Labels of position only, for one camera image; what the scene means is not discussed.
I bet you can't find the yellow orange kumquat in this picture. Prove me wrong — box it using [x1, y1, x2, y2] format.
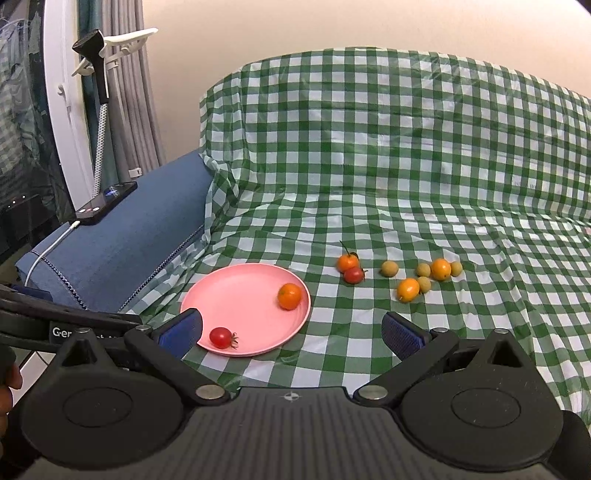
[396, 278, 421, 303]

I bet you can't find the green longan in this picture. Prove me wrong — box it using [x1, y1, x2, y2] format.
[417, 276, 432, 294]
[416, 263, 431, 277]
[451, 261, 463, 277]

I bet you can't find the small round orange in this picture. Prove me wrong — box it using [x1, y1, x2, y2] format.
[430, 258, 452, 282]

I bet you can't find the green longan fruit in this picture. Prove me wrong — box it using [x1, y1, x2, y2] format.
[380, 260, 400, 278]

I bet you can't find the red cherry tomato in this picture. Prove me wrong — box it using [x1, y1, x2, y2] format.
[208, 327, 238, 350]
[342, 266, 366, 285]

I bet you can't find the orange with stem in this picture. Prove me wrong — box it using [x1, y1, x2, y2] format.
[337, 243, 361, 275]

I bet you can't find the person's hand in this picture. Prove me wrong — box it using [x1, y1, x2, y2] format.
[0, 364, 23, 437]

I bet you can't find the red cherry tomato on plate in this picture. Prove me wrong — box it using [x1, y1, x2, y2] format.
[208, 327, 238, 350]

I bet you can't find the pink round plate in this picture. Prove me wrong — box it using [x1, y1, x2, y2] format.
[181, 263, 311, 357]

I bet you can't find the orange on plate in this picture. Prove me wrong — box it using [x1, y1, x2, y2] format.
[276, 283, 303, 311]

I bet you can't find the black smartphone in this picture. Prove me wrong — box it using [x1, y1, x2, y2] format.
[76, 181, 137, 225]

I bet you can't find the green white checkered cloth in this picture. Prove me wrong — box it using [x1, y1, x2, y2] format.
[125, 48, 590, 419]

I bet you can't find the grey curtain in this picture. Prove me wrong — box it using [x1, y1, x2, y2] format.
[76, 1, 165, 188]

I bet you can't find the phone holder stand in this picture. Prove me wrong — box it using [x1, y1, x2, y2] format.
[72, 28, 158, 197]

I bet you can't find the white charging cable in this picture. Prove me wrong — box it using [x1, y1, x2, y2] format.
[24, 220, 81, 288]

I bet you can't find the white door frame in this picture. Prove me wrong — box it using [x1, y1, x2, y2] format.
[42, 0, 93, 207]

